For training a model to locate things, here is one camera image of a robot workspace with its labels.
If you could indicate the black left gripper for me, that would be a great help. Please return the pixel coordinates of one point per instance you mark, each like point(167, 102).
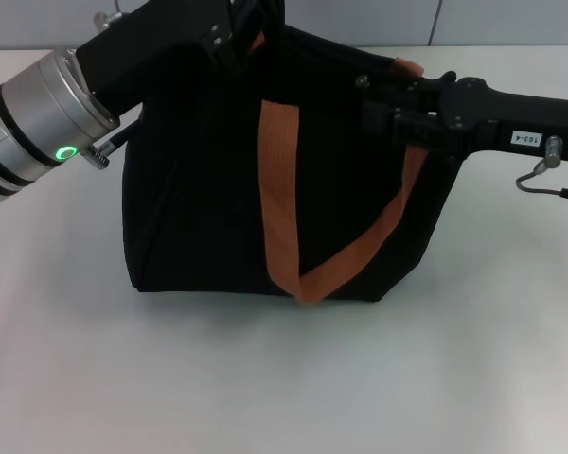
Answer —
point(147, 52)

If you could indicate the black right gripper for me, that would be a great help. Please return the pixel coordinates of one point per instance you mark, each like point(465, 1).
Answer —
point(511, 123)

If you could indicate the silver zipper pull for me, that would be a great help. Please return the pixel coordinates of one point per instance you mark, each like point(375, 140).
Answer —
point(362, 81)

